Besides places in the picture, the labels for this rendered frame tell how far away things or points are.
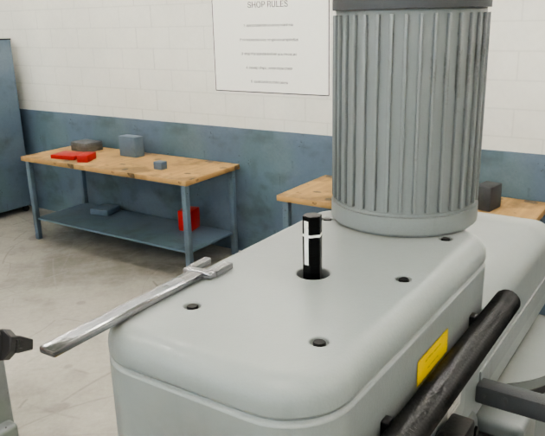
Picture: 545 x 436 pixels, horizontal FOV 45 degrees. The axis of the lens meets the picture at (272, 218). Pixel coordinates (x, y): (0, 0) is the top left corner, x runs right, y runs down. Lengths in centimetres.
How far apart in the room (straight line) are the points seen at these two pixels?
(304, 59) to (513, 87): 172
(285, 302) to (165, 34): 592
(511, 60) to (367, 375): 444
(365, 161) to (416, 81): 12
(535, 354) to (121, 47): 604
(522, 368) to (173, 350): 80
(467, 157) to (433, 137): 6
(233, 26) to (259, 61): 40
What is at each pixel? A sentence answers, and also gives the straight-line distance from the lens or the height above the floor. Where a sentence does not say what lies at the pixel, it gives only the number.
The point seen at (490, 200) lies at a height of 96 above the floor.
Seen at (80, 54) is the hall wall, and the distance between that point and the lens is 740.
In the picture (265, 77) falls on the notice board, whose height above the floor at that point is 166.
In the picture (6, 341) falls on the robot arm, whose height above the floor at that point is 162.
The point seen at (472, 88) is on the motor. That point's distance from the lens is 85.
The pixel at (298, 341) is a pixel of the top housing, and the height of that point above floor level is 189.
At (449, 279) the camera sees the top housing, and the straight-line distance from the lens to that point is 75.
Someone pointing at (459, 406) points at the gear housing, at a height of 166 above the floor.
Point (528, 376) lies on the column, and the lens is 124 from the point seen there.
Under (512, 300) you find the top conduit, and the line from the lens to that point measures 91.
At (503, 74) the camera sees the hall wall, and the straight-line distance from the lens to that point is 496.
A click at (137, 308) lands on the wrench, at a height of 190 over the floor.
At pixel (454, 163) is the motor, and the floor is 198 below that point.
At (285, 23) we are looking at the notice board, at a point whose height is 211.
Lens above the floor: 216
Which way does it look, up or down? 17 degrees down
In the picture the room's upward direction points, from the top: 1 degrees counter-clockwise
